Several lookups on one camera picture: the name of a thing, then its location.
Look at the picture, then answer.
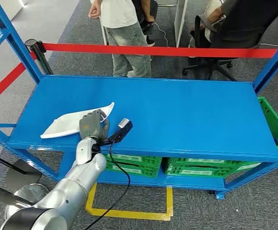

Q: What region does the stanchion with chrome base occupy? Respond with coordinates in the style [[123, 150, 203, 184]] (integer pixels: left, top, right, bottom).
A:
[[0, 181, 50, 220]]

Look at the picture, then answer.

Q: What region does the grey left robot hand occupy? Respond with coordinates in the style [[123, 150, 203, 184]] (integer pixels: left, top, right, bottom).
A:
[[79, 109, 110, 142]]

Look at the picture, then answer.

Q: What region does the black stanchion post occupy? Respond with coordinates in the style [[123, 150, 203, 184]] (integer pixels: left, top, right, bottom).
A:
[[25, 38, 54, 76]]

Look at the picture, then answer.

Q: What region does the green plastic crate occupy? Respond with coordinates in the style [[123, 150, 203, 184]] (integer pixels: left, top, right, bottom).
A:
[[164, 157, 261, 178], [258, 96, 278, 151], [104, 154, 163, 168], [105, 161, 160, 178]]

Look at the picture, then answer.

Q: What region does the blue metal shelf rack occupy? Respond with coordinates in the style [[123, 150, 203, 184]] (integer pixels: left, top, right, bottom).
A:
[[0, 0, 278, 201]]

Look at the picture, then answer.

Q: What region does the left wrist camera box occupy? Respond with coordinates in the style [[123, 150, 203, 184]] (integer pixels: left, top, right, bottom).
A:
[[110, 118, 133, 143]]

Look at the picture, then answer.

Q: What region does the red barrier belt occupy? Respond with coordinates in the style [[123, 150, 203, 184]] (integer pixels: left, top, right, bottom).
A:
[[0, 52, 38, 109], [43, 43, 278, 60]]

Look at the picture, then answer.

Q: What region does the white floor cable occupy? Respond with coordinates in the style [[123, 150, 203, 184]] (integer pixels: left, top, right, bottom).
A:
[[153, 22, 171, 48]]

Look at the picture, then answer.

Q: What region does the white desk panel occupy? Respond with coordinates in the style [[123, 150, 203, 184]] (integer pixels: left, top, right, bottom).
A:
[[174, 0, 189, 48]]

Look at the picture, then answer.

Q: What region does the person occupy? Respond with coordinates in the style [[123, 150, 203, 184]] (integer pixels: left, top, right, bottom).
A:
[[88, 0, 154, 79], [190, 0, 238, 44]]

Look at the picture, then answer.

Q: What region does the stanchion with grey base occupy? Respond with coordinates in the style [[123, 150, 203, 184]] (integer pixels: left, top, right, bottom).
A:
[[0, 150, 42, 193]]

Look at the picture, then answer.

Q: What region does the white curved plastic part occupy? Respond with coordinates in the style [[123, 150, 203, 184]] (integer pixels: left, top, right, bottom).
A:
[[40, 102, 115, 139]]

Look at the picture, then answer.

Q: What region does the black camera cable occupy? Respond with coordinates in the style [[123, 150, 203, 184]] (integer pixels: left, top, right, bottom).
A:
[[85, 139, 131, 230]]

